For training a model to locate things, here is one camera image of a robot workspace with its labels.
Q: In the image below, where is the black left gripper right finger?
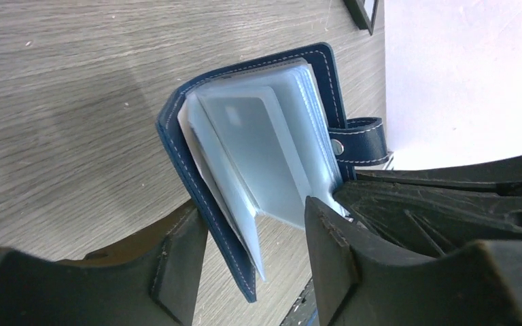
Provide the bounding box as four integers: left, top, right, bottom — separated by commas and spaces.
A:
304, 197, 522, 325

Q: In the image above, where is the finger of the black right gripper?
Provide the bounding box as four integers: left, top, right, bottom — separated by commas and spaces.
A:
334, 156, 522, 257

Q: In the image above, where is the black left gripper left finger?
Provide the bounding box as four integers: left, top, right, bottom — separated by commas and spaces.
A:
0, 202, 207, 325

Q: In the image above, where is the blue leather card holder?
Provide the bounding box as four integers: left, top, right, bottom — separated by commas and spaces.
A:
156, 42, 392, 303

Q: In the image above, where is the black white chessboard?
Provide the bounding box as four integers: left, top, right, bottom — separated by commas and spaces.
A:
343, 0, 379, 35

